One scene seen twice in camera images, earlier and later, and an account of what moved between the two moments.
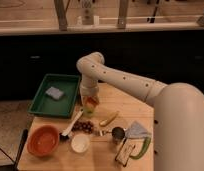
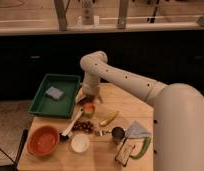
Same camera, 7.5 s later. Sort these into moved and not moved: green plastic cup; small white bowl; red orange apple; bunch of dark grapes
Moved: red orange apple
Not moved: bunch of dark grapes; green plastic cup; small white bowl
